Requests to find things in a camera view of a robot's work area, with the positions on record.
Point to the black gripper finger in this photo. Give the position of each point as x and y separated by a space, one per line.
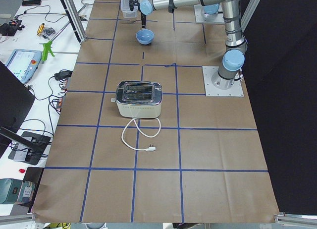
143 20

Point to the blue bowl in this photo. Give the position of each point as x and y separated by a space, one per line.
145 36

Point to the clear plastic food container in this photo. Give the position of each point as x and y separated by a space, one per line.
126 11

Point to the cream and chrome toaster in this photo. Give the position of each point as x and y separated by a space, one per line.
138 99

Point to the black power adapter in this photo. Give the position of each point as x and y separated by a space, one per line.
63 74

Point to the green plastic clamp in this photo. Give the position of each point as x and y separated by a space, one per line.
47 49

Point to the yellow tool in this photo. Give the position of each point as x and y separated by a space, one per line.
40 29

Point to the black smartphone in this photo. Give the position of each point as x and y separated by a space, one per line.
31 2

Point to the teach pendant with screen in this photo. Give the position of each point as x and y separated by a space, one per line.
23 63

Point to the black monitor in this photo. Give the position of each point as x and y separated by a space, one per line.
15 101

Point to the green metal box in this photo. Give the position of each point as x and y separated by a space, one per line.
10 190

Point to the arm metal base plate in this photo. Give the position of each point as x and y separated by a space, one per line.
215 86
213 19

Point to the aluminium frame post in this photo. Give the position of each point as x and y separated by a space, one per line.
74 19

